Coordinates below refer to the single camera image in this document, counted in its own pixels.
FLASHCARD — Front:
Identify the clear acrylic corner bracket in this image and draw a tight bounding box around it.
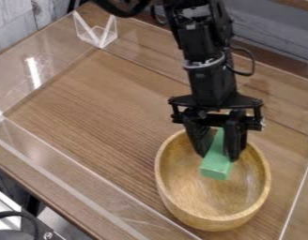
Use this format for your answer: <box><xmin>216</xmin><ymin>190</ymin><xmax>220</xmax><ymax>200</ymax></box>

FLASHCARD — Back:
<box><xmin>71</xmin><ymin>11</ymin><xmax>117</xmax><ymax>49</ymax></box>

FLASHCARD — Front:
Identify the green rectangular block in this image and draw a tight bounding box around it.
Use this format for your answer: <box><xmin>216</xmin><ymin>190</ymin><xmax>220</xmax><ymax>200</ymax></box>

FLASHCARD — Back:
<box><xmin>198</xmin><ymin>128</ymin><xmax>233</xmax><ymax>180</ymax></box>

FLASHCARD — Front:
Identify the black metal table frame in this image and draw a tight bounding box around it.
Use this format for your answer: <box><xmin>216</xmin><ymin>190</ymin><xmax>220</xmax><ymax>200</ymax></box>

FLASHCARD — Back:
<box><xmin>0</xmin><ymin>171</ymin><xmax>93</xmax><ymax>240</ymax></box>

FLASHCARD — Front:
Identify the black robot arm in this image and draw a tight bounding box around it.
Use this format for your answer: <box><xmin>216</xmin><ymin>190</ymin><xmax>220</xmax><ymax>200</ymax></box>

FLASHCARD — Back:
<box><xmin>93</xmin><ymin>0</ymin><xmax>262</xmax><ymax>161</ymax></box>

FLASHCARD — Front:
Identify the clear acrylic tray wall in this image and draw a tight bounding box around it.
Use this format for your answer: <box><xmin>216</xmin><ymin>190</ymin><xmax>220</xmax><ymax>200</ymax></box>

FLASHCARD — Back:
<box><xmin>0</xmin><ymin>17</ymin><xmax>308</xmax><ymax>240</ymax></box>

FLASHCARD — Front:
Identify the brown wooden bowl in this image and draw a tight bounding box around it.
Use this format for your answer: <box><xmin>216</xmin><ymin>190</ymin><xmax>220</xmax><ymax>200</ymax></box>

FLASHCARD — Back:
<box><xmin>153</xmin><ymin>130</ymin><xmax>272</xmax><ymax>232</ymax></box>

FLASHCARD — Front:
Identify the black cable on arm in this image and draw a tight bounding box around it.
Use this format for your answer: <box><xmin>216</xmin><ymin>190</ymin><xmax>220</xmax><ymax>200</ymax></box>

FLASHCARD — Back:
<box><xmin>225</xmin><ymin>46</ymin><xmax>257</xmax><ymax>78</ymax></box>

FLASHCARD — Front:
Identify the black cable lower left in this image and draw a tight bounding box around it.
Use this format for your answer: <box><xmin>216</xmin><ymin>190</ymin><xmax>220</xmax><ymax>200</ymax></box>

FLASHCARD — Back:
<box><xmin>0</xmin><ymin>210</ymin><xmax>41</xmax><ymax>240</ymax></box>

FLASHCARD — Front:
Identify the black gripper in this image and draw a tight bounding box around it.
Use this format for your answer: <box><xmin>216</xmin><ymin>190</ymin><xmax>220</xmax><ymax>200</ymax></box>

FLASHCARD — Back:
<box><xmin>167</xmin><ymin>52</ymin><xmax>262</xmax><ymax>162</ymax></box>

